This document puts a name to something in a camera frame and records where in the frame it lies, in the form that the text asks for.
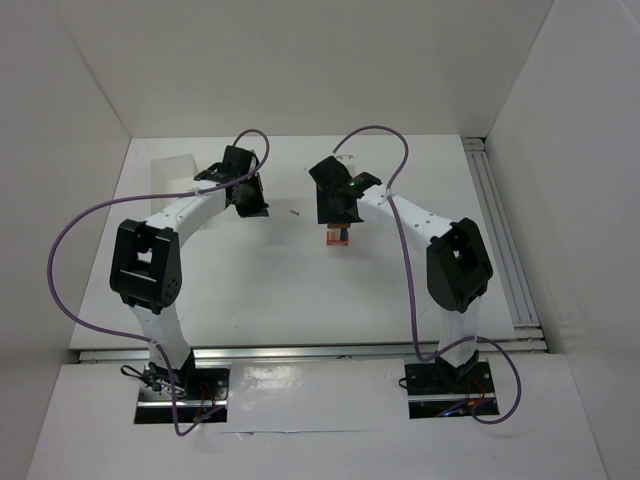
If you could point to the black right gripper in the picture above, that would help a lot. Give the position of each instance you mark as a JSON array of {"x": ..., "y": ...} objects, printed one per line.
[{"x": 338, "y": 214}]

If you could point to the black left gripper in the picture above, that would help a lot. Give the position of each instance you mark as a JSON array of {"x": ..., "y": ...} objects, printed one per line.
[{"x": 251, "y": 201}]

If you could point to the red arch wood block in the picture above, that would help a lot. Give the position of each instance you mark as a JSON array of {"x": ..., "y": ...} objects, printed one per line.
[{"x": 336, "y": 242}]

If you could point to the white perforated plastic box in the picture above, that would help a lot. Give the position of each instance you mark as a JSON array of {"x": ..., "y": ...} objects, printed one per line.
[{"x": 172, "y": 174}]

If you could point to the brown balloon wood block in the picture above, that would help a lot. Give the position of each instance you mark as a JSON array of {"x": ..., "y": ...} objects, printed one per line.
[{"x": 338, "y": 225}]

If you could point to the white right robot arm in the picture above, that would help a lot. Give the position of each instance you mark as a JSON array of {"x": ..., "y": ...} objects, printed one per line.
[{"x": 457, "y": 265}]

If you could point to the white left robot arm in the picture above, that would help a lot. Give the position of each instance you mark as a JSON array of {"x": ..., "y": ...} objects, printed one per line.
[{"x": 146, "y": 269}]

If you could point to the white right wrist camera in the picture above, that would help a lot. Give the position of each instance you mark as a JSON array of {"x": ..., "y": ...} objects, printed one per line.
[{"x": 349, "y": 162}]

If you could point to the aluminium rail front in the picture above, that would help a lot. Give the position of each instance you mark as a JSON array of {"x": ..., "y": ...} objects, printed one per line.
[{"x": 262, "y": 353}]

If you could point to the aluminium rail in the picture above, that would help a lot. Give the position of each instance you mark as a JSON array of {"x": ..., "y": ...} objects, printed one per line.
[
  {"x": 262, "y": 353},
  {"x": 507, "y": 262}
]

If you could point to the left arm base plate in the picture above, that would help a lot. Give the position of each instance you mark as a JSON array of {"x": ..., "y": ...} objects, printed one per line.
[{"x": 205, "y": 401}]

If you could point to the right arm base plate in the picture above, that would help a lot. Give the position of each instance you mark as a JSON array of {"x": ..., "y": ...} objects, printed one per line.
[{"x": 431, "y": 396}]

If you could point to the aluminium rail right side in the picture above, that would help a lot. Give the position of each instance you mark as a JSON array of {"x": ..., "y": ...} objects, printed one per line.
[{"x": 507, "y": 262}]

